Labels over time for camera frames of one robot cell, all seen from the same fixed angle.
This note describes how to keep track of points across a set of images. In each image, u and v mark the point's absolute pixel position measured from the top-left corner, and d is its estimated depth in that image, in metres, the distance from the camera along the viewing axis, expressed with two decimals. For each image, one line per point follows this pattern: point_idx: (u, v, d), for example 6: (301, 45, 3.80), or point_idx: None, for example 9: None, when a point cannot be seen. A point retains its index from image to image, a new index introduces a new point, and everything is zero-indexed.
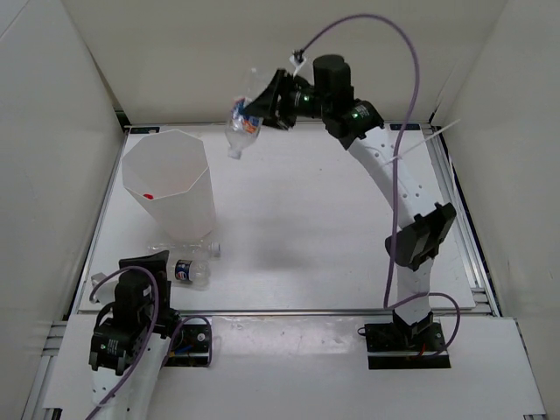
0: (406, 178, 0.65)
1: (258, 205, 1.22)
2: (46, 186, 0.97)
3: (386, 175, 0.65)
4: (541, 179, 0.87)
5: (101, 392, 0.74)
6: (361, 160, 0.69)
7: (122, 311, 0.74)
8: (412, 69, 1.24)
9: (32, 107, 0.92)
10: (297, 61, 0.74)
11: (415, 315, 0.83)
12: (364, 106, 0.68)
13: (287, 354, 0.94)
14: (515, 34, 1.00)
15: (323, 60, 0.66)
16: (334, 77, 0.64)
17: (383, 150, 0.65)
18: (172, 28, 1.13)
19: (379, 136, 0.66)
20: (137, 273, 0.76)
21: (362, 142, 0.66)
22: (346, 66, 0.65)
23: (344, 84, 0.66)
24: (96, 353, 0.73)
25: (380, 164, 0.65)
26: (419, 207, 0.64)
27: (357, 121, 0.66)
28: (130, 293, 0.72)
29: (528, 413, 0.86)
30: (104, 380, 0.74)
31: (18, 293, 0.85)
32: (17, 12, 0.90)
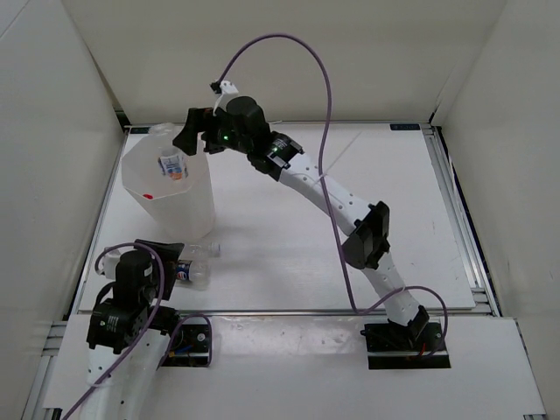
0: (337, 191, 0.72)
1: (258, 205, 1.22)
2: (46, 186, 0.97)
3: (318, 193, 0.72)
4: (541, 180, 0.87)
5: (96, 372, 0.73)
6: (296, 188, 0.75)
7: (122, 289, 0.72)
8: (412, 69, 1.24)
9: (31, 106, 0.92)
10: (216, 94, 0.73)
11: (406, 315, 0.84)
12: (279, 137, 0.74)
13: (287, 355, 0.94)
14: (515, 34, 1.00)
15: (234, 107, 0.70)
16: (249, 120, 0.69)
17: (309, 172, 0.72)
18: (172, 28, 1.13)
19: (302, 162, 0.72)
20: (141, 252, 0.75)
21: (288, 171, 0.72)
22: (255, 109, 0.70)
23: (259, 125, 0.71)
24: (94, 329, 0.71)
25: (310, 185, 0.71)
26: (355, 213, 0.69)
27: (279, 155, 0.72)
28: (131, 271, 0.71)
29: (528, 413, 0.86)
30: (101, 360, 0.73)
31: (17, 294, 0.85)
32: (18, 12, 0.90)
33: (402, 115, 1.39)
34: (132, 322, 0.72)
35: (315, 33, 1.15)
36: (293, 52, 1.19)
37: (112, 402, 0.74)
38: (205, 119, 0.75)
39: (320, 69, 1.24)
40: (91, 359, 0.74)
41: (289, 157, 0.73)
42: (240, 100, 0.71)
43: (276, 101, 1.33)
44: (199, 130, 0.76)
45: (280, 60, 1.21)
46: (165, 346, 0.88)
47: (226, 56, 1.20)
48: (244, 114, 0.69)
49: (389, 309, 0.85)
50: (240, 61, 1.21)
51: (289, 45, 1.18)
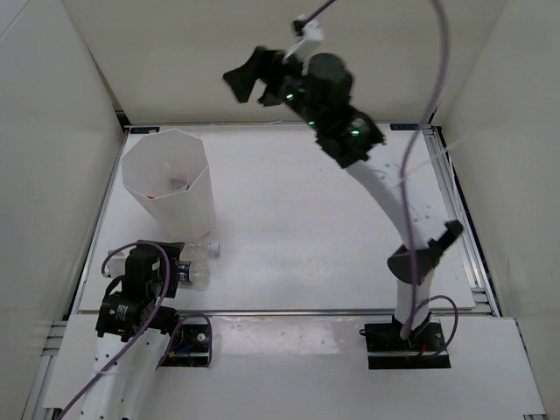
0: (414, 199, 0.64)
1: (258, 205, 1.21)
2: (46, 186, 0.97)
3: (393, 198, 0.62)
4: (541, 180, 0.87)
5: (102, 360, 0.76)
6: (361, 182, 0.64)
7: (131, 281, 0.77)
8: (412, 69, 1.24)
9: (31, 106, 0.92)
10: (297, 37, 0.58)
11: (415, 320, 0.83)
12: (360, 116, 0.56)
13: (287, 355, 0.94)
14: (515, 34, 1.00)
15: (320, 67, 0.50)
16: (336, 91, 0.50)
17: (388, 171, 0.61)
18: (172, 28, 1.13)
19: (381, 157, 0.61)
20: (150, 248, 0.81)
21: (367, 164, 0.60)
22: (345, 74, 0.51)
23: (344, 97, 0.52)
24: (104, 318, 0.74)
25: (386, 185, 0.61)
26: (431, 230, 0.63)
27: (358, 142, 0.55)
28: (141, 264, 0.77)
29: (527, 413, 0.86)
30: (108, 346, 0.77)
31: (17, 294, 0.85)
32: (18, 12, 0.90)
33: (402, 115, 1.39)
34: (140, 312, 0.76)
35: None
36: None
37: (116, 392, 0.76)
38: (271, 66, 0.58)
39: None
40: (98, 349, 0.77)
41: (368, 149, 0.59)
42: (325, 58, 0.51)
43: None
44: (258, 77, 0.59)
45: None
46: (165, 346, 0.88)
47: (226, 57, 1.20)
48: (332, 80, 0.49)
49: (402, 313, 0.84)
50: (240, 61, 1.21)
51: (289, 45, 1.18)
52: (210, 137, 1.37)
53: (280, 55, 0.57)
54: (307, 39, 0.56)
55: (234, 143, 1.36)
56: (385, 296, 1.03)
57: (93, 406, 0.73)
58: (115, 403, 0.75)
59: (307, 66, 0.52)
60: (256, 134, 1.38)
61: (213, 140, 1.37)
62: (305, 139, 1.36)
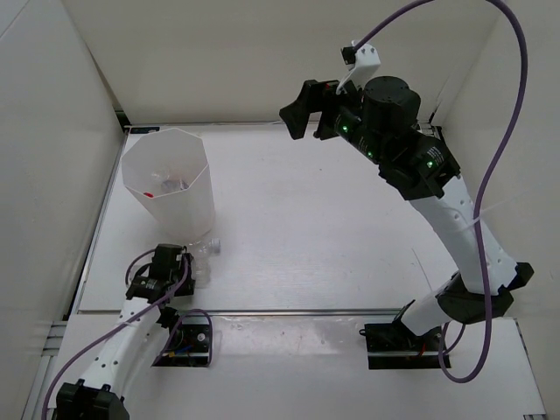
0: (487, 241, 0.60)
1: (259, 206, 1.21)
2: (46, 186, 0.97)
3: (465, 238, 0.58)
4: (542, 181, 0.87)
5: (128, 314, 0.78)
6: (428, 215, 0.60)
7: (158, 266, 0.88)
8: (412, 68, 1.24)
9: (31, 106, 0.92)
10: (348, 62, 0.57)
11: (420, 327, 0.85)
12: (435, 145, 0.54)
13: (287, 355, 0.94)
14: (516, 34, 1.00)
15: (379, 92, 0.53)
16: (399, 114, 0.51)
17: (463, 208, 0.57)
18: (172, 28, 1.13)
19: (454, 192, 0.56)
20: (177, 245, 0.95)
21: (440, 199, 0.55)
22: (409, 97, 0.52)
23: (409, 122, 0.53)
24: (133, 286, 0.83)
25: (460, 227, 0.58)
26: (501, 276, 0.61)
27: (432, 173, 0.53)
28: (171, 251, 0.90)
29: (527, 413, 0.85)
30: (134, 305, 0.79)
31: (17, 294, 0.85)
32: (17, 12, 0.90)
33: None
34: (164, 290, 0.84)
35: (315, 33, 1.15)
36: (294, 52, 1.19)
37: (132, 348, 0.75)
38: (323, 97, 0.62)
39: (320, 69, 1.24)
40: (123, 310, 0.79)
41: (444, 180, 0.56)
42: (387, 84, 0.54)
43: (276, 101, 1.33)
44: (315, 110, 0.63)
45: (280, 60, 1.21)
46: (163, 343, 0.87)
47: (226, 57, 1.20)
48: (397, 104, 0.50)
49: (409, 318, 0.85)
50: (240, 61, 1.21)
51: (288, 45, 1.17)
52: (210, 137, 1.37)
53: (331, 87, 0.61)
54: (360, 66, 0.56)
55: (234, 143, 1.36)
56: (385, 297, 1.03)
57: (109, 352, 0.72)
58: (129, 358, 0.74)
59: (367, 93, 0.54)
60: (256, 134, 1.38)
61: (213, 140, 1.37)
62: (305, 138, 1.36)
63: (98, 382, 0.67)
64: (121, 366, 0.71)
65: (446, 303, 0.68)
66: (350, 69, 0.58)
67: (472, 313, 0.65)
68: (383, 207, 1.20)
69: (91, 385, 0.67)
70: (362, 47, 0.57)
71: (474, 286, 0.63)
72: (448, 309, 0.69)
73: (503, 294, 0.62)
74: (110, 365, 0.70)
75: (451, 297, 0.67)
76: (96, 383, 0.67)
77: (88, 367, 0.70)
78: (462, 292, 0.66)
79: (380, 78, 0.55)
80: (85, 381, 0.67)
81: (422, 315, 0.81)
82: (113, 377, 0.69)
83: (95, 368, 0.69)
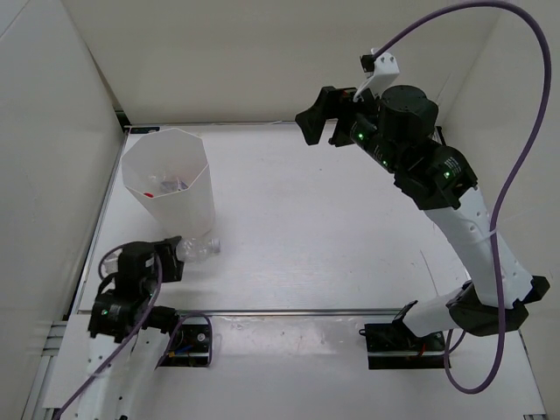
0: (503, 254, 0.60)
1: (259, 206, 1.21)
2: (45, 186, 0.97)
3: (480, 250, 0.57)
4: (542, 181, 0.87)
5: (96, 360, 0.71)
6: (443, 226, 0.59)
7: (122, 279, 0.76)
8: (411, 69, 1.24)
9: (31, 106, 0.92)
10: (367, 71, 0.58)
11: (421, 328, 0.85)
12: (453, 157, 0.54)
13: (287, 354, 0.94)
14: (515, 34, 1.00)
15: (396, 101, 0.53)
16: (416, 122, 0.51)
17: (479, 220, 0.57)
18: (172, 28, 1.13)
19: (472, 204, 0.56)
20: (143, 244, 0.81)
21: (457, 212, 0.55)
22: (428, 107, 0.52)
23: (425, 131, 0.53)
24: (95, 319, 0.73)
25: (475, 238, 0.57)
26: (516, 290, 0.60)
27: (449, 184, 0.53)
28: (135, 262, 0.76)
29: (527, 413, 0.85)
30: (101, 347, 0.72)
31: (17, 295, 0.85)
32: (17, 12, 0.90)
33: None
34: (134, 312, 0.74)
35: (315, 33, 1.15)
36: (294, 52, 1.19)
37: (109, 395, 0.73)
38: (339, 104, 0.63)
39: (320, 69, 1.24)
40: (93, 346, 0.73)
41: (459, 191, 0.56)
42: (404, 93, 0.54)
43: (276, 101, 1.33)
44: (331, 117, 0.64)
45: (280, 60, 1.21)
46: (165, 345, 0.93)
47: (226, 57, 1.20)
48: (416, 115, 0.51)
49: (411, 319, 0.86)
50: (240, 61, 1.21)
51: (288, 45, 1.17)
52: (210, 137, 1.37)
53: (348, 94, 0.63)
54: (376, 76, 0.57)
55: (234, 142, 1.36)
56: (385, 297, 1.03)
57: (87, 408, 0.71)
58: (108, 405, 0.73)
59: (383, 102, 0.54)
60: (256, 134, 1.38)
61: (213, 140, 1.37)
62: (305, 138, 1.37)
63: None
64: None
65: (458, 314, 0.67)
66: (369, 77, 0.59)
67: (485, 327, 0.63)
68: (383, 207, 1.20)
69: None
70: (382, 56, 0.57)
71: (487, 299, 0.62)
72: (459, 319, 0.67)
73: (516, 308, 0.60)
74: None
75: (463, 308, 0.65)
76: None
77: None
78: (473, 303, 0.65)
79: (396, 86, 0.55)
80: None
81: (430, 318, 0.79)
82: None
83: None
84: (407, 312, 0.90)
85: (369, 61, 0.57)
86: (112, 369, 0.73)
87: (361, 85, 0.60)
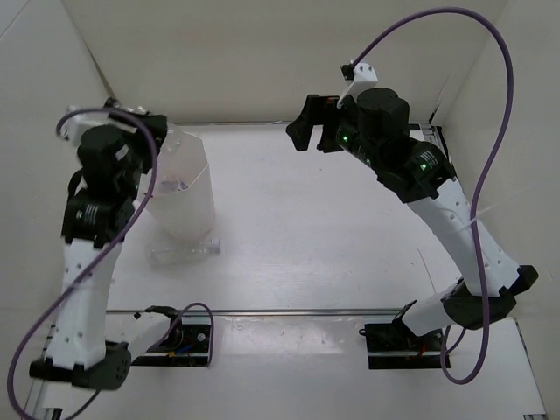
0: (486, 242, 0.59)
1: (259, 206, 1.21)
2: (45, 185, 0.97)
3: (462, 238, 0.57)
4: (542, 180, 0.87)
5: (73, 269, 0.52)
6: (424, 217, 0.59)
7: (94, 181, 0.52)
8: (412, 68, 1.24)
9: (31, 106, 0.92)
10: (347, 79, 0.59)
11: (420, 328, 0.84)
12: (430, 150, 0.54)
13: (287, 354, 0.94)
14: (515, 34, 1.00)
15: (369, 101, 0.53)
16: (389, 120, 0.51)
17: (458, 209, 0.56)
18: (172, 28, 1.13)
19: (451, 193, 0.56)
20: (101, 129, 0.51)
21: (435, 202, 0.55)
22: (400, 104, 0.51)
23: (400, 126, 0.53)
24: (66, 220, 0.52)
25: (456, 227, 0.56)
26: (501, 276, 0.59)
27: (426, 176, 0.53)
28: (98, 156, 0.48)
29: (527, 413, 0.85)
30: (75, 253, 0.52)
31: (17, 294, 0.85)
32: (17, 12, 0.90)
33: None
34: (116, 214, 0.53)
35: (315, 33, 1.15)
36: (294, 52, 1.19)
37: (96, 303, 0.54)
38: (324, 109, 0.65)
39: (320, 69, 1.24)
40: (67, 252, 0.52)
41: (438, 183, 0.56)
42: (379, 94, 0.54)
43: (276, 101, 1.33)
44: (316, 122, 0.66)
45: (280, 59, 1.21)
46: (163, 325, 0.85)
47: (226, 56, 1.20)
48: (388, 113, 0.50)
49: (410, 319, 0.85)
50: (240, 61, 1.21)
51: (289, 45, 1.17)
52: (210, 137, 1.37)
53: (332, 100, 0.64)
54: (360, 81, 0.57)
55: (235, 142, 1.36)
56: (385, 297, 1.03)
57: (68, 322, 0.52)
58: (97, 313, 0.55)
59: (357, 103, 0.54)
60: (256, 134, 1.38)
61: (213, 140, 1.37)
62: None
63: (67, 361, 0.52)
64: (88, 336, 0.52)
65: (451, 308, 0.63)
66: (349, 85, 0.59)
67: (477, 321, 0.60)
68: (383, 206, 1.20)
69: (60, 366, 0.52)
70: (360, 66, 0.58)
71: (476, 289, 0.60)
72: (452, 314, 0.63)
73: (504, 297, 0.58)
74: (74, 339, 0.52)
75: (455, 302, 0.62)
76: (67, 362, 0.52)
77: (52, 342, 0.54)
78: (465, 296, 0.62)
79: (372, 88, 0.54)
80: (52, 360, 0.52)
81: (428, 318, 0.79)
82: (86, 347, 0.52)
83: (59, 347, 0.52)
84: (406, 311, 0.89)
85: (348, 69, 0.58)
86: (93, 281, 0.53)
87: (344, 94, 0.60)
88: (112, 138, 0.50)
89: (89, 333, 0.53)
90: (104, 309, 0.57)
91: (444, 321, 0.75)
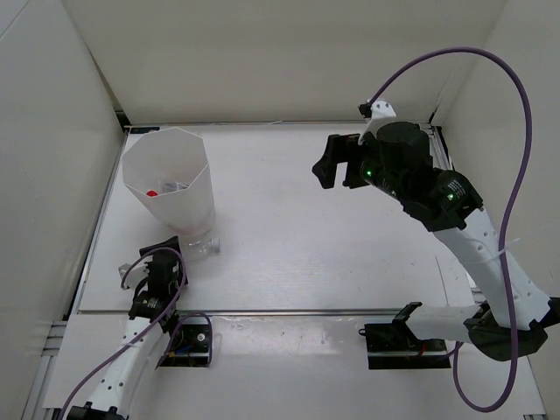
0: (514, 273, 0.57)
1: (260, 206, 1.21)
2: (45, 185, 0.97)
3: (490, 270, 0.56)
4: (541, 183, 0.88)
5: (130, 335, 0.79)
6: (450, 244, 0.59)
7: (154, 284, 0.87)
8: (413, 69, 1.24)
9: (31, 105, 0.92)
10: (367, 116, 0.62)
11: (423, 331, 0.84)
12: (457, 179, 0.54)
13: (287, 354, 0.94)
14: (516, 34, 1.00)
15: (392, 134, 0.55)
16: (410, 152, 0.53)
17: (486, 240, 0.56)
18: (172, 28, 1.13)
19: (479, 223, 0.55)
20: (169, 252, 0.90)
21: (462, 232, 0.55)
22: (420, 136, 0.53)
23: (422, 157, 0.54)
24: (135, 306, 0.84)
25: (484, 258, 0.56)
26: (533, 310, 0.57)
27: (453, 206, 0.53)
28: (164, 267, 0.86)
29: (528, 413, 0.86)
30: (136, 325, 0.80)
31: (17, 295, 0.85)
32: (17, 11, 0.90)
33: (402, 115, 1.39)
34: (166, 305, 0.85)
35: (315, 33, 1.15)
36: (295, 52, 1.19)
37: (137, 367, 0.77)
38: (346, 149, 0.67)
39: (321, 69, 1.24)
40: (129, 323, 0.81)
41: (465, 212, 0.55)
42: (399, 126, 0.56)
43: (277, 100, 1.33)
44: (341, 161, 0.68)
45: (280, 59, 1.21)
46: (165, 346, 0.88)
47: (226, 56, 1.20)
48: (409, 144, 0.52)
49: (414, 322, 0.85)
50: (240, 60, 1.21)
51: (289, 45, 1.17)
52: (211, 137, 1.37)
53: (353, 138, 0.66)
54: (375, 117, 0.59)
55: (235, 142, 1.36)
56: (386, 296, 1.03)
57: (116, 372, 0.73)
58: (129, 383, 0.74)
59: (378, 140, 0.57)
60: (256, 134, 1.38)
61: (213, 140, 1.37)
62: (305, 137, 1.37)
63: (105, 405, 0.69)
64: (126, 386, 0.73)
65: (477, 336, 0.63)
66: (367, 122, 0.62)
67: (503, 349, 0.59)
68: (383, 207, 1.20)
69: (99, 407, 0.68)
70: (378, 102, 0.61)
71: (504, 319, 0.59)
72: (479, 342, 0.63)
73: (535, 328, 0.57)
74: (116, 387, 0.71)
75: (480, 330, 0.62)
76: (103, 406, 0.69)
77: (94, 391, 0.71)
78: (492, 325, 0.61)
79: (391, 122, 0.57)
80: (92, 402, 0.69)
81: (432, 322, 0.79)
82: (120, 398, 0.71)
83: (101, 389, 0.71)
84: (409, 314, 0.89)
85: (365, 108, 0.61)
86: (142, 346, 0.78)
87: (363, 133, 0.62)
88: (170, 262, 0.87)
89: (127, 384, 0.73)
90: (133, 389, 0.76)
91: (449, 329, 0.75)
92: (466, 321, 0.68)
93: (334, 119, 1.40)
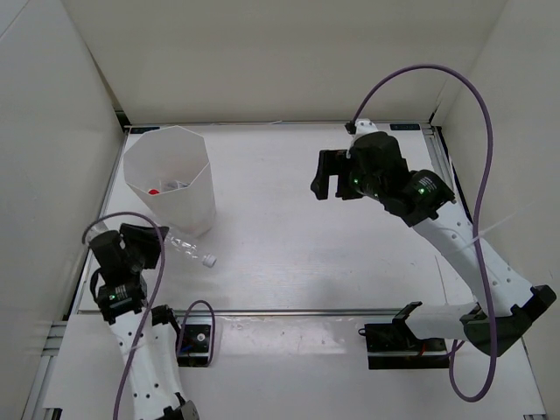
0: (491, 260, 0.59)
1: (260, 206, 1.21)
2: (45, 185, 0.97)
3: (466, 257, 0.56)
4: (542, 183, 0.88)
5: (128, 339, 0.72)
6: (428, 237, 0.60)
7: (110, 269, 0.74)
8: (413, 69, 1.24)
9: (31, 106, 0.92)
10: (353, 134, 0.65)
11: (423, 331, 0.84)
12: (429, 176, 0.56)
13: (287, 354, 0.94)
14: (517, 35, 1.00)
15: (365, 140, 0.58)
16: (381, 154, 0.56)
17: (460, 229, 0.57)
18: (172, 29, 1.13)
19: (451, 213, 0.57)
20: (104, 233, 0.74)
21: (435, 222, 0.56)
22: (390, 140, 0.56)
23: (394, 159, 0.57)
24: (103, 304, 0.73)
25: (458, 245, 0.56)
26: (513, 295, 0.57)
27: (425, 199, 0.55)
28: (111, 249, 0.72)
29: (528, 413, 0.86)
30: (128, 325, 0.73)
31: (17, 295, 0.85)
32: (18, 12, 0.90)
33: (402, 115, 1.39)
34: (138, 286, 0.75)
35: (315, 33, 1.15)
36: (295, 52, 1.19)
37: (156, 359, 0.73)
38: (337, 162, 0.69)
39: (320, 69, 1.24)
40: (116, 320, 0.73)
41: (438, 206, 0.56)
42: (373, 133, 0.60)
43: (277, 100, 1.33)
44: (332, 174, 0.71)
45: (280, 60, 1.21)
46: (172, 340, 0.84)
47: (226, 57, 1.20)
48: (378, 147, 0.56)
49: (414, 321, 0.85)
50: (240, 60, 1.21)
51: (289, 45, 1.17)
52: (211, 136, 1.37)
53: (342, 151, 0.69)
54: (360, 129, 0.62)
55: (234, 142, 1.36)
56: (386, 296, 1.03)
57: (143, 380, 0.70)
58: (160, 374, 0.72)
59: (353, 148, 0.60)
60: (256, 133, 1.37)
61: (213, 139, 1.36)
62: (305, 137, 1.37)
63: (158, 409, 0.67)
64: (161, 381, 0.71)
65: (472, 332, 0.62)
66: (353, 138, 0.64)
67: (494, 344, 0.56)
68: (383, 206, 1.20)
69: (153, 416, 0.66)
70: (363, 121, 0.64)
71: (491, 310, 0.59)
72: (473, 339, 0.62)
73: (515, 313, 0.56)
74: (154, 390, 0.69)
75: (474, 325, 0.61)
76: (157, 412, 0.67)
77: (138, 408, 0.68)
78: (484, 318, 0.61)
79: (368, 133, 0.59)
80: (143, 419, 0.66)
81: (430, 321, 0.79)
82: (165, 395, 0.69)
83: (143, 402, 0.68)
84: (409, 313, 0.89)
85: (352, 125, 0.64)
86: (146, 338, 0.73)
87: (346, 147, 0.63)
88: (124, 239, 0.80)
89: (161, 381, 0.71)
90: (165, 375, 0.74)
91: (447, 328, 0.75)
92: (463, 318, 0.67)
93: (334, 119, 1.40)
